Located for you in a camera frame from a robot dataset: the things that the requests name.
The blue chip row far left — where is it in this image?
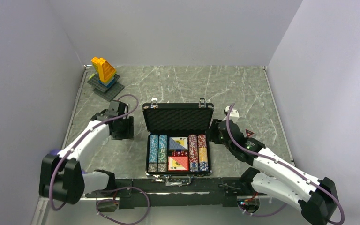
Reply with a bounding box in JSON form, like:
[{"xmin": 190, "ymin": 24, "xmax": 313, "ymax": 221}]
[{"xmin": 148, "ymin": 134, "xmax": 159, "ymax": 173}]

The black poker chip case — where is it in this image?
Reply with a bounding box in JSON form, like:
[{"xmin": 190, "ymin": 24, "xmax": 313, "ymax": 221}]
[{"xmin": 142, "ymin": 98, "xmax": 214, "ymax": 178}]

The purple cylinder object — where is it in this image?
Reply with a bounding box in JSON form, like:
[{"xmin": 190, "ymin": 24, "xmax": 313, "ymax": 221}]
[{"xmin": 49, "ymin": 149, "xmax": 61, "ymax": 156}]

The black front mounting rail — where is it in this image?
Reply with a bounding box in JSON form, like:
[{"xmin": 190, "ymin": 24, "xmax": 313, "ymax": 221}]
[{"xmin": 82, "ymin": 177, "xmax": 255, "ymax": 209}]

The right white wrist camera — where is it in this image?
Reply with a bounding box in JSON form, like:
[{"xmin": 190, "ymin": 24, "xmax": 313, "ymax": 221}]
[{"xmin": 223, "ymin": 106, "xmax": 240, "ymax": 123}]

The blue playing card deck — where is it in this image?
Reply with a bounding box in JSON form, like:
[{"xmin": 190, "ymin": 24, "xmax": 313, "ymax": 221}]
[{"xmin": 168, "ymin": 137, "xmax": 188, "ymax": 151}]

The yellow toy brick tower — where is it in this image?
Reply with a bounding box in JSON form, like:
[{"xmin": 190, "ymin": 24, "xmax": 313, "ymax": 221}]
[{"xmin": 91, "ymin": 57, "xmax": 117, "ymax": 88}]

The red playing card deck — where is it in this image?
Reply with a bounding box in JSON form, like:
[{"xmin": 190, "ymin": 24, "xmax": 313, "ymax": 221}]
[{"xmin": 167, "ymin": 156, "xmax": 189, "ymax": 171}]

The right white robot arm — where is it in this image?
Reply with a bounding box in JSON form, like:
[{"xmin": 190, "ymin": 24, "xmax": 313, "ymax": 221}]
[{"xmin": 208, "ymin": 119, "xmax": 340, "ymax": 225}]

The red yellow chip row right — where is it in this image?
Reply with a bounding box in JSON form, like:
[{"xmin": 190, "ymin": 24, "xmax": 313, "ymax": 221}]
[{"xmin": 197, "ymin": 135, "xmax": 209, "ymax": 172}]

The purple loop cable front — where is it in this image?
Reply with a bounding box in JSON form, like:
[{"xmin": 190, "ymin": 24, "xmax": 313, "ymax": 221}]
[{"xmin": 95, "ymin": 186, "xmax": 150, "ymax": 225}]

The clear dealer button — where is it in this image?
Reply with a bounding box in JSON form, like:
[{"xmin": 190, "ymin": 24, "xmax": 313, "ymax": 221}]
[{"xmin": 102, "ymin": 138, "xmax": 109, "ymax": 145}]

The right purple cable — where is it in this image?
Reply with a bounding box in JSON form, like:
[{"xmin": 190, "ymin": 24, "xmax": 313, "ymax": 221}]
[{"xmin": 225, "ymin": 103, "xmax": 345, "ymax": 225}]

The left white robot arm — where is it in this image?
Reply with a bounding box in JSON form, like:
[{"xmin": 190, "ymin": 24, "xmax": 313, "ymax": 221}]
[{"xmin": 38, "ymin": 100, "xmax": 134, "ymax": 204}]

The grey toy brick baseplate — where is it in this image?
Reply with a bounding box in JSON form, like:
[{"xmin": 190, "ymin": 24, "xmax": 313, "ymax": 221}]
[{"xmin": 87, "ymin": 73, "xmax": 125, "ymax": 102}]

